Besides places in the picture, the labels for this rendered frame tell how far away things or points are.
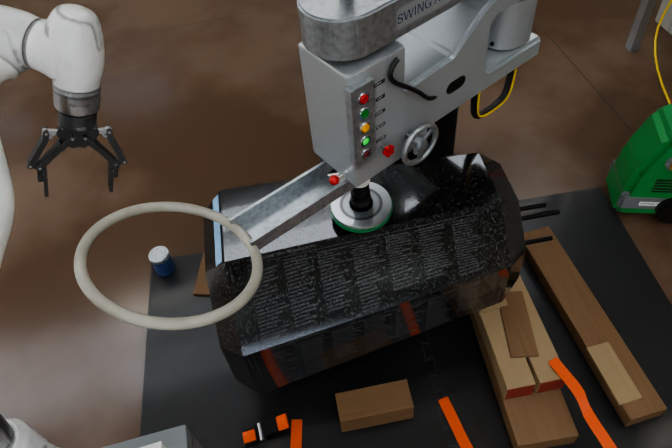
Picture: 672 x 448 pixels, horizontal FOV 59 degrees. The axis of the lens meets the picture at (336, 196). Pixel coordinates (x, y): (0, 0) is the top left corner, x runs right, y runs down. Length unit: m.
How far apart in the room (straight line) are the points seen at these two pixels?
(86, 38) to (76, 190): 2.57
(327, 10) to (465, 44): 0.52
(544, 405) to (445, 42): 1.50
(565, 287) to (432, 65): 1.47
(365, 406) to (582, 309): 1.06
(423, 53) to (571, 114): 2.13
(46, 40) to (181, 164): 2.45
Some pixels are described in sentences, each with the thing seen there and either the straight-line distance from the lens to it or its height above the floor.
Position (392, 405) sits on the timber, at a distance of 2.51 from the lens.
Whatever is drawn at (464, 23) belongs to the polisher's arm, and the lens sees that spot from 1.84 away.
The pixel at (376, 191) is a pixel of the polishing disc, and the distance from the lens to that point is 2.11.
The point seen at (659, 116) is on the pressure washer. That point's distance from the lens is 3.18.
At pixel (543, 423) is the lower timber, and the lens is 2.59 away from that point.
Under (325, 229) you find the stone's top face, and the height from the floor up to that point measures 0.83.
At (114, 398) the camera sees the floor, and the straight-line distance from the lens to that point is 2.92.
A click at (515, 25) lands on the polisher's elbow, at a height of 1.35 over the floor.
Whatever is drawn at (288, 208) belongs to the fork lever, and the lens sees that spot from 1.83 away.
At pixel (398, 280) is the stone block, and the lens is 2.12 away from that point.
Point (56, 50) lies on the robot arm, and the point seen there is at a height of 1.85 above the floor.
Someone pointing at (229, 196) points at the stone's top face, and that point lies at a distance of 2.25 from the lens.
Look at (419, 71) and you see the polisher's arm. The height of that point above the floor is 1.39.
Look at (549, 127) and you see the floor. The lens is 3.74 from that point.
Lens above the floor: 2.47
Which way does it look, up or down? 49 degrees down
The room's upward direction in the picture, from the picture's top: 7 degrees counter-clockwise
